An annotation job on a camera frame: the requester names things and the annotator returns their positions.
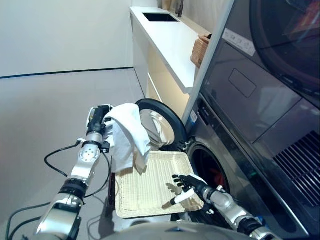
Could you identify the brown woven storage basket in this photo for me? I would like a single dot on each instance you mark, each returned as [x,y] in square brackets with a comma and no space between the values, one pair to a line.
[200,50]

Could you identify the white counter cabinet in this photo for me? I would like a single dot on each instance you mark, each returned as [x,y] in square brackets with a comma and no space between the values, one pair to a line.
[167,42]

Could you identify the orange-red garment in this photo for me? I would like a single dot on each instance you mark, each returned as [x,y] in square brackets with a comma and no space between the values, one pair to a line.
[217,175]

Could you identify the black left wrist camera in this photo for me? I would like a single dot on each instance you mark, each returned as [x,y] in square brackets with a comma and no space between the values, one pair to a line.
[105,147]

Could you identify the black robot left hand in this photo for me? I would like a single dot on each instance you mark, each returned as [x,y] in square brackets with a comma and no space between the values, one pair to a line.
[96,120]

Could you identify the grey robot torso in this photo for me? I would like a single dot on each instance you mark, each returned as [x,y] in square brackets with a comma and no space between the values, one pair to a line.
[180,232]

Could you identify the cream wicker laundry basket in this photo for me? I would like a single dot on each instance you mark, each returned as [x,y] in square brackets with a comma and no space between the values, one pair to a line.
[155,187]

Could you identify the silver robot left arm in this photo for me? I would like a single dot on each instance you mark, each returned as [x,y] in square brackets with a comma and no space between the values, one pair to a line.
[80,170]

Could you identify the white dryer label strip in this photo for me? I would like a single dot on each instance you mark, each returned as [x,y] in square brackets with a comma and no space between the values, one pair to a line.
[238,41]

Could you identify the dark grey stacked dryer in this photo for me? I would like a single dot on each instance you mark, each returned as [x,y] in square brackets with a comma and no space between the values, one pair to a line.
[262,87]

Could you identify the blue white barcode sticker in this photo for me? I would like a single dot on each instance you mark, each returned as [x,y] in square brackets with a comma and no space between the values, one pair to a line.
[193,115]

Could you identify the white cabinet side panel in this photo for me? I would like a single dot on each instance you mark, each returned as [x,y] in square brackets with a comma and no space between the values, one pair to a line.
[212,50]

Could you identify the black inset sink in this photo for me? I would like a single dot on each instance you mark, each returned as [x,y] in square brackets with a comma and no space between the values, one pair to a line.
[161,17]

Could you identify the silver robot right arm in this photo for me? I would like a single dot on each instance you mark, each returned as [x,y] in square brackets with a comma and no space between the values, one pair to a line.
[230,205]

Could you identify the round glass washing machine door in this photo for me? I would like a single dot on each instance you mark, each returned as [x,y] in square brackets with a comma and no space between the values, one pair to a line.
[170,117]

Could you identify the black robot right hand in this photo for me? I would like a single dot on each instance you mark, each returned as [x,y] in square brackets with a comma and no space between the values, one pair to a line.
[190,186]

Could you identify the potted plant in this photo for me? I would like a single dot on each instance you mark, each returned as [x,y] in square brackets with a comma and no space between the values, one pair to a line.
[167,3]

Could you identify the grey front-load washing machine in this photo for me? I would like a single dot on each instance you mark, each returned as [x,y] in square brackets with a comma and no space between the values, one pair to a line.
[225,162]

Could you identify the white garment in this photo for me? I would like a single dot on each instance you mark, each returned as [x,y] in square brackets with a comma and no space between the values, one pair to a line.
[130,135]

